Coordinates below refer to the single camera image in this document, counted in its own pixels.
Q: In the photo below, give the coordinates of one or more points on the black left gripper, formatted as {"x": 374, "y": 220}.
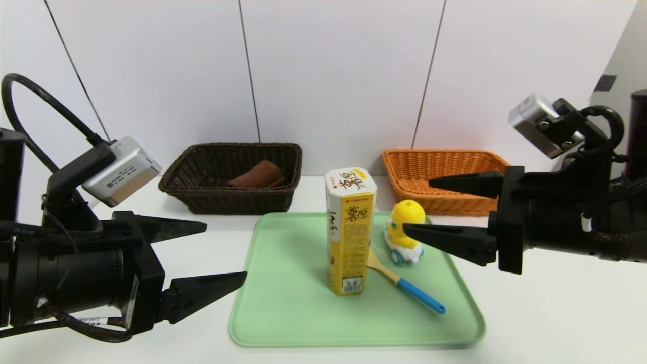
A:
{"x": 144, "y": 275}

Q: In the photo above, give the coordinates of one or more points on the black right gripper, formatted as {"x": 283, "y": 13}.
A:
{"x": 509, "y": 220}

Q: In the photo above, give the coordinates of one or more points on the yellow duck toy car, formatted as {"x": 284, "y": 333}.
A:
{"x": 407, "y": 212}

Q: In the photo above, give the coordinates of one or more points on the brown towel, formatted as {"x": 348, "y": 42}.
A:
{"x": 258, "y": 174}

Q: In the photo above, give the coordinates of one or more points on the yellow potato chips box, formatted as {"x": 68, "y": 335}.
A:
{"x": 351, "y": 237}

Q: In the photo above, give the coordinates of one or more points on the orange wicker basket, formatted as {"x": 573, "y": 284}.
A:
{"x": 404, "y": 177}

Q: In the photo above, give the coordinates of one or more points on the dark brown wicker basket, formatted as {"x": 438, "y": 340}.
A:
{"x": 237, "y": 202}

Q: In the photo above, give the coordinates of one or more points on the light green plastic tray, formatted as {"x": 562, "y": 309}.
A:
{"x": 303, "y": 303}

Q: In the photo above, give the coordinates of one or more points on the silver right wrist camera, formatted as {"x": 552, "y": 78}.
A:
{"x": 536, "y": 126}

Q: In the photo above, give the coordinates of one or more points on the small black wall fixture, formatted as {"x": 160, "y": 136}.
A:
{"x": 605, "y": 83}

